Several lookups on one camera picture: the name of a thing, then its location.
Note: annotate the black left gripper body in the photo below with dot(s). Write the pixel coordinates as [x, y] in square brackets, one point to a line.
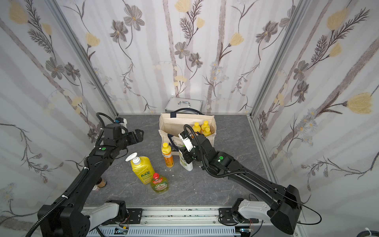
[137, 136]

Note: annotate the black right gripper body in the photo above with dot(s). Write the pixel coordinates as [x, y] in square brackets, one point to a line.
[188, 155]

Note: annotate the white bottle green cap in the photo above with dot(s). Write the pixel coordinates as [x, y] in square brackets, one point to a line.
[184, 164]

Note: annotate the orange soap bottle yellow cap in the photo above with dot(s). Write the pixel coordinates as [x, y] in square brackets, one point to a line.
[204, 126]
[207, 132]
[196, 128]
[167, 154]

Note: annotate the green soap bottle red cap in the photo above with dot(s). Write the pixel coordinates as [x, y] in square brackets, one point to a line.
[159, 183]

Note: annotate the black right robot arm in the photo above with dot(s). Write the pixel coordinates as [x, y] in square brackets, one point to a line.
[284, 203]

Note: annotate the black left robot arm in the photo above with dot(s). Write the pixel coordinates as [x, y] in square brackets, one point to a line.
[64, 217]

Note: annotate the beige canvas shopping bag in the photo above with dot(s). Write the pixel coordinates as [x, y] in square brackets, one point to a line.
[172, 124]

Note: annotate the yellow Axe pump bottle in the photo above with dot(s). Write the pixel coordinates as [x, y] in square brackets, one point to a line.
[142, 167]

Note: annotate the silver aluminium case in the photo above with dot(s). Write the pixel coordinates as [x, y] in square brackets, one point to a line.
[184, 105]

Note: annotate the small brown jar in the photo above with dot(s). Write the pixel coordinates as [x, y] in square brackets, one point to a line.
[99, 184]

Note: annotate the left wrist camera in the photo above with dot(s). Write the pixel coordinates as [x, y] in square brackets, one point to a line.
[120, 120]

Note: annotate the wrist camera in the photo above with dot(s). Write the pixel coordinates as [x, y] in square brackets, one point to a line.
[120, 120]
[186, 141]

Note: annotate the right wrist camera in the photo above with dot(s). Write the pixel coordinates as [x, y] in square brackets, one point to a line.
[186, 141]

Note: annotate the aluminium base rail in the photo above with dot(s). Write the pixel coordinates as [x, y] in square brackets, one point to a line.
[184, 221]

